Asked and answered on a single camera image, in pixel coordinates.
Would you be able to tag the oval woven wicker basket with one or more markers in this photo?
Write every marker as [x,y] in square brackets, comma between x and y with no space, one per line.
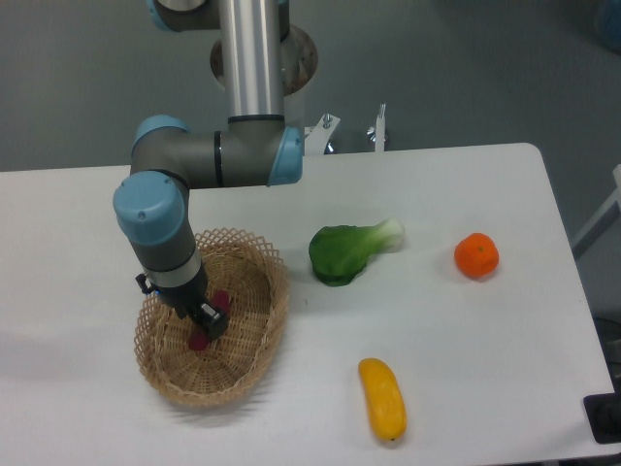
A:
[251,271]

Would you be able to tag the white table leg frame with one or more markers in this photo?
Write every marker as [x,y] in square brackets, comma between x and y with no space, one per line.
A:
[599,221]

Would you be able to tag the yellow mango toy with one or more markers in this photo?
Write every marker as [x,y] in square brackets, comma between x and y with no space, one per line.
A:
[386,407]

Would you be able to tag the orange tangerine toy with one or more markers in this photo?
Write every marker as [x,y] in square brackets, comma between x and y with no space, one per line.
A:
[476,256]

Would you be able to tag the green bok choy toy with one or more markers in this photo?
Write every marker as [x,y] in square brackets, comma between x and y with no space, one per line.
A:
[338,254]

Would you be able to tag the white metal mounting frame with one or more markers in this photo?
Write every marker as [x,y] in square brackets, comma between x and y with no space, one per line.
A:
[327,137]

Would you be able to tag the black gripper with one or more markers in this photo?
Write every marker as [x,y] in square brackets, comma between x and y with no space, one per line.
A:
[189,299]

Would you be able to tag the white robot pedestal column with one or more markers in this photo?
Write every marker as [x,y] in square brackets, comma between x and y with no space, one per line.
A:
[294,106]

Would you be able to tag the purple sweet potato toy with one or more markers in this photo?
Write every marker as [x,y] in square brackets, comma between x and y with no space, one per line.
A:
[200,337]

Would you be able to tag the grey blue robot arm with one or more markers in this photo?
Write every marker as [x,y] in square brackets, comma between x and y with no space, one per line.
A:
[258,147]

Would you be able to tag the black box at table edge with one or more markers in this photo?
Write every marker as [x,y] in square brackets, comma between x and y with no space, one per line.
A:
[603,412]

